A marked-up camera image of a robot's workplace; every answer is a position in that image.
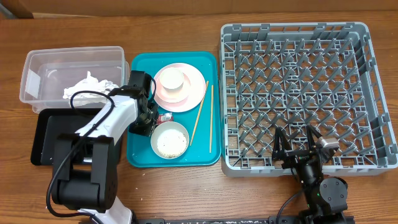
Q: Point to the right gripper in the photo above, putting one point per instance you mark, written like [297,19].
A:
[295,155]

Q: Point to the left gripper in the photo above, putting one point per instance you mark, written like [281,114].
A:
[147,130]

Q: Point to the red snack wrapper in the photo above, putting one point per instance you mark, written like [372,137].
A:
[165,117]

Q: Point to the grey bowl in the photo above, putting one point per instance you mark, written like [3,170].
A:
[165,126]

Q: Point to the white rice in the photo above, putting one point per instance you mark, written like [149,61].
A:
[171,143]

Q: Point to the small white cup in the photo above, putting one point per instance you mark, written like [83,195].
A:
[171,79]

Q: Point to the white napkin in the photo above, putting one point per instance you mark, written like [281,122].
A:
[89,83]

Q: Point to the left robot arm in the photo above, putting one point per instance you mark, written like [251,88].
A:
[85,175]

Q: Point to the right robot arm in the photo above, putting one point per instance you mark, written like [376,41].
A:
[326,197]

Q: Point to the teal serving tray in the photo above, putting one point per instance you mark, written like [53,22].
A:
[139,151]

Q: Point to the pink plate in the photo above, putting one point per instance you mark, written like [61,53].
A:
[188,97]

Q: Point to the left wooden chopstick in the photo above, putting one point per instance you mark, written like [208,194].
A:
[198,114]

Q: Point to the wooden chopstick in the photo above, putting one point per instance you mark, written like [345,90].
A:
[211,119]
[198,114]

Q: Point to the right wooden chopstick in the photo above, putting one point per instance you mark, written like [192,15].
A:
[211,119]

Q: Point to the grey dish rack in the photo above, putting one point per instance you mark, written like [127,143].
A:
[290,75]

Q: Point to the clear plastic bin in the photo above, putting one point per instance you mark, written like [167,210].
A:
[48,72]

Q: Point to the black plastic tray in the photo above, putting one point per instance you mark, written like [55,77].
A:
[50,124]

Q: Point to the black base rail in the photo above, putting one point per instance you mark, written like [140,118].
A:
[269,220]

